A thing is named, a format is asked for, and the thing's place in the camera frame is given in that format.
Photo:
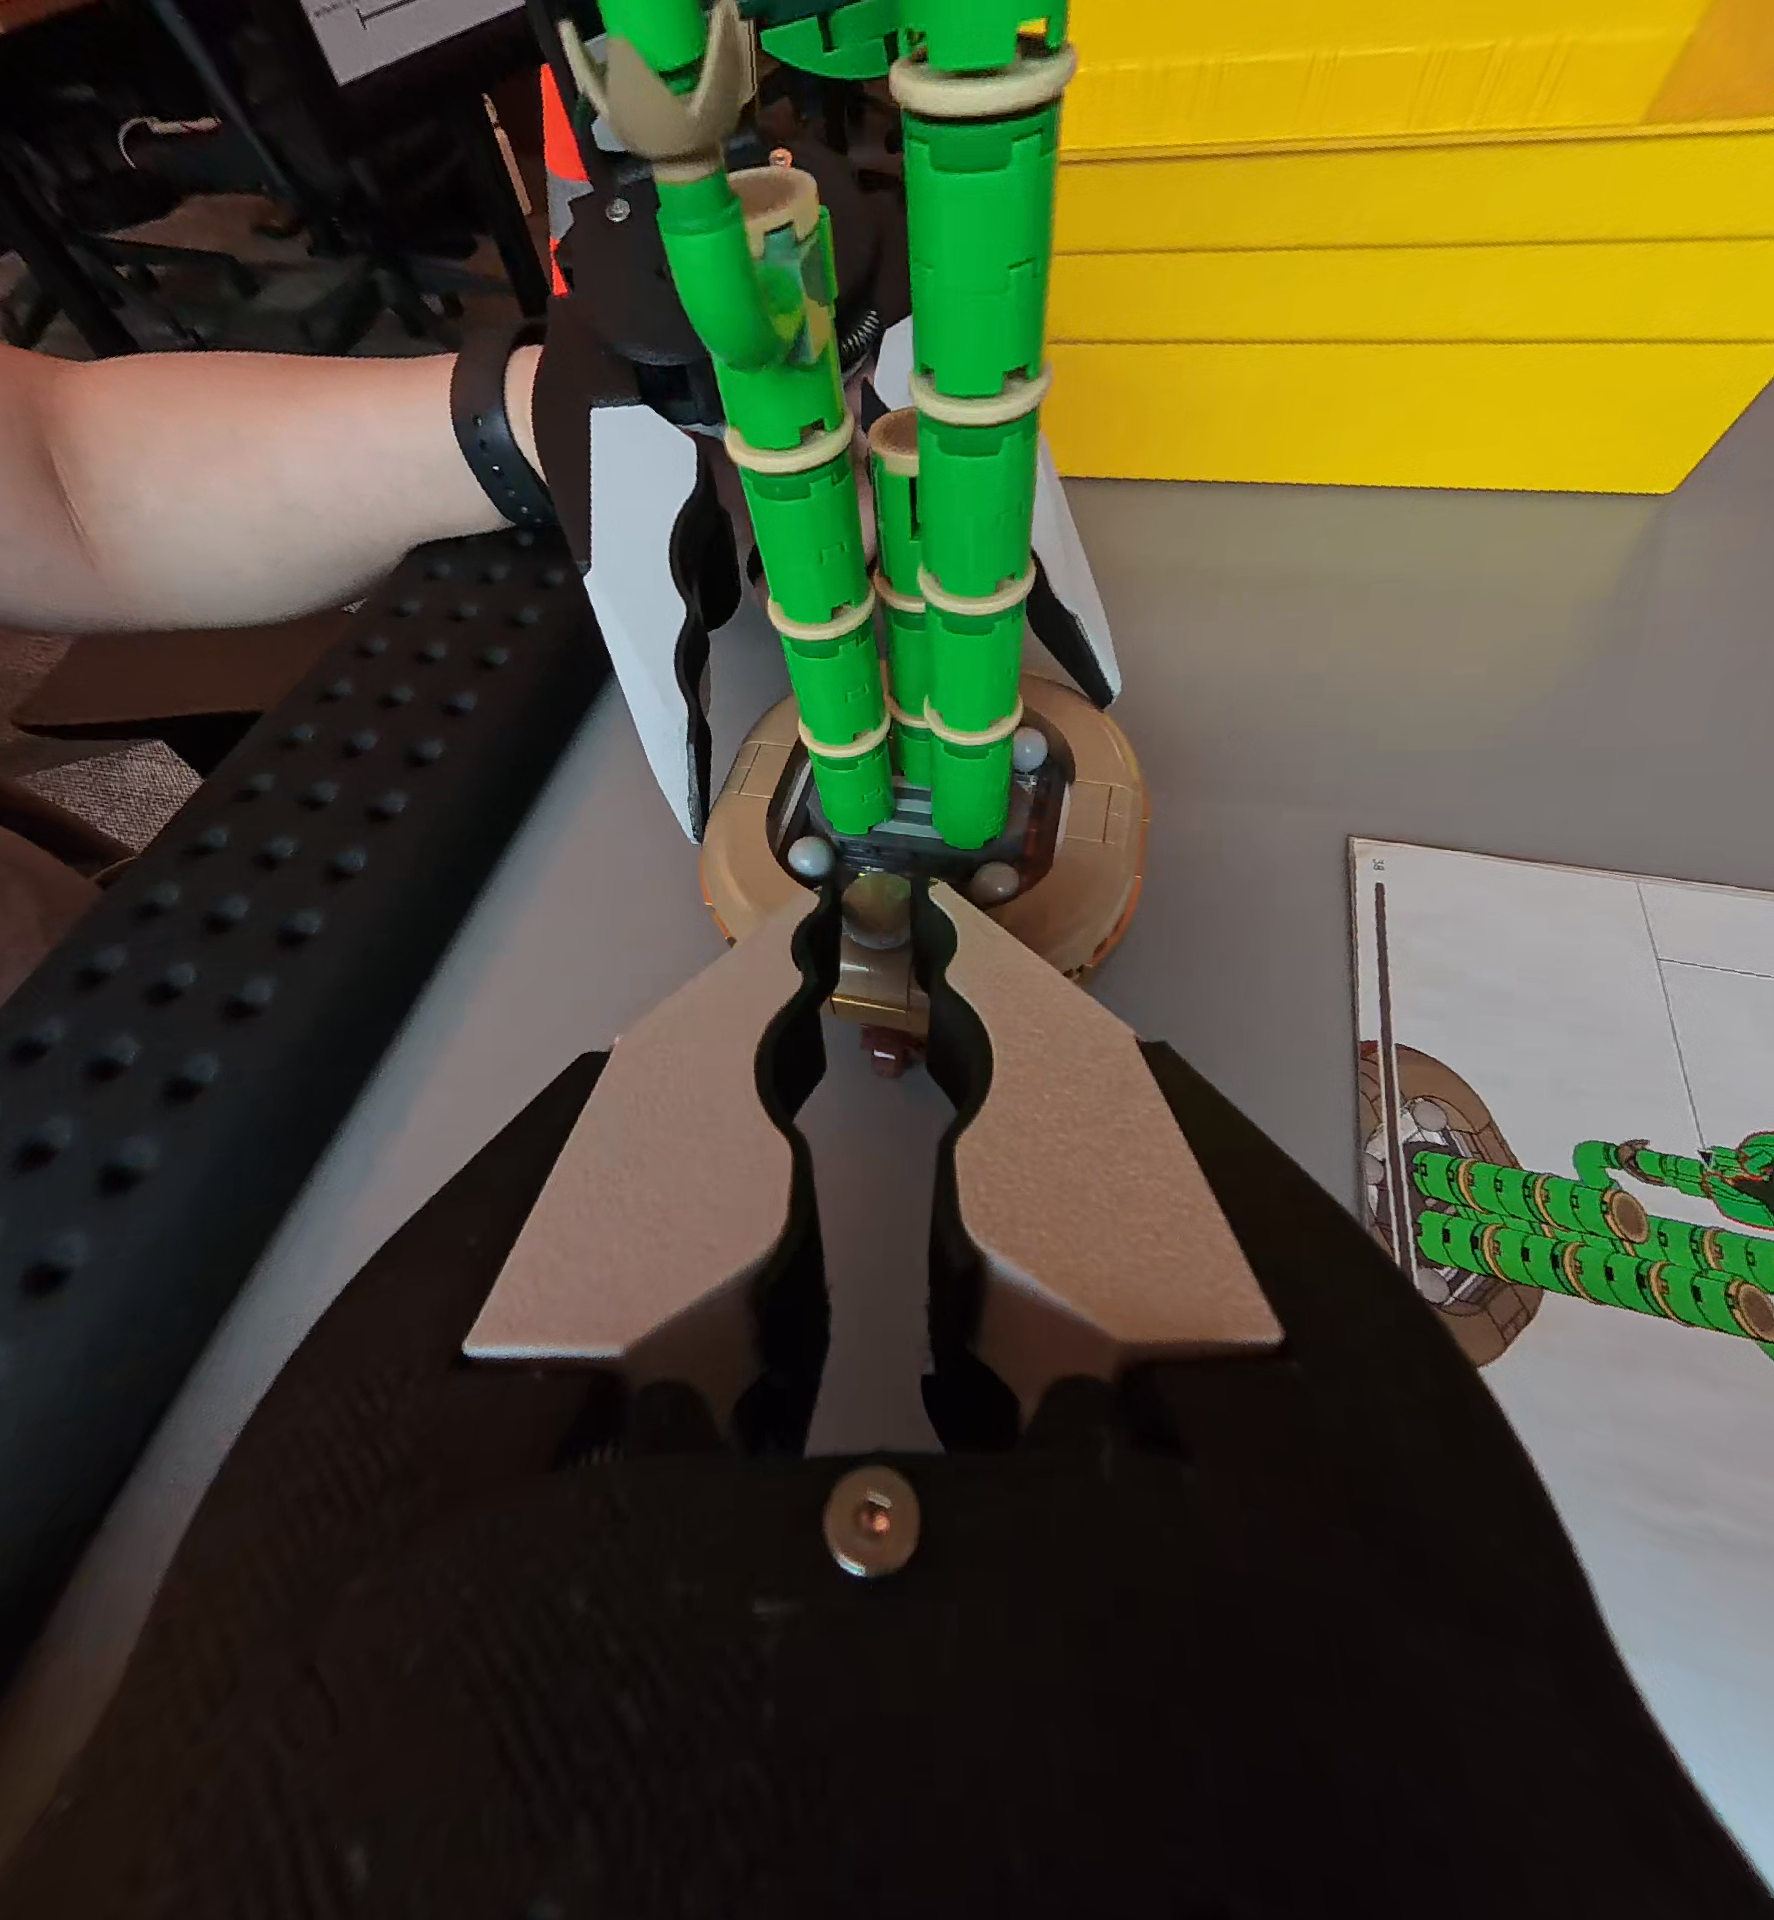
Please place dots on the single round lego dome piece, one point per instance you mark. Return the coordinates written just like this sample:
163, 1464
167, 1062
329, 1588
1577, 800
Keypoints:
877, 909

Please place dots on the black wristband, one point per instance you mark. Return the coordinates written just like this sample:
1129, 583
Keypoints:
488, 437

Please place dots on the lego instruction booklet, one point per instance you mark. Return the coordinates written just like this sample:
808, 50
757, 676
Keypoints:
1576, 976

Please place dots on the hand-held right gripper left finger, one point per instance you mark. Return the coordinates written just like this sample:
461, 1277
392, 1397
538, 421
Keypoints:
647, 1201

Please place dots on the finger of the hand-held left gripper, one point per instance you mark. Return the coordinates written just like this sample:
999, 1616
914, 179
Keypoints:
1075, 600
631, 571

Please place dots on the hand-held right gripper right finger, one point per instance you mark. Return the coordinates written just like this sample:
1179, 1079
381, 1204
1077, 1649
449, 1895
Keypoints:
1097, 1201

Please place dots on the stacked yellow storage bins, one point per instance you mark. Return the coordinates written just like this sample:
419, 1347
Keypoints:
1426, 301

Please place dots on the green lego bamboo plant model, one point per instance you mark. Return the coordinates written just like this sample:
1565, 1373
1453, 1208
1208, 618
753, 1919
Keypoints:
1081, 901

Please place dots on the person's left forearm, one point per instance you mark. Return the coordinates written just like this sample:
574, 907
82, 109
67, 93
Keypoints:
196, 481

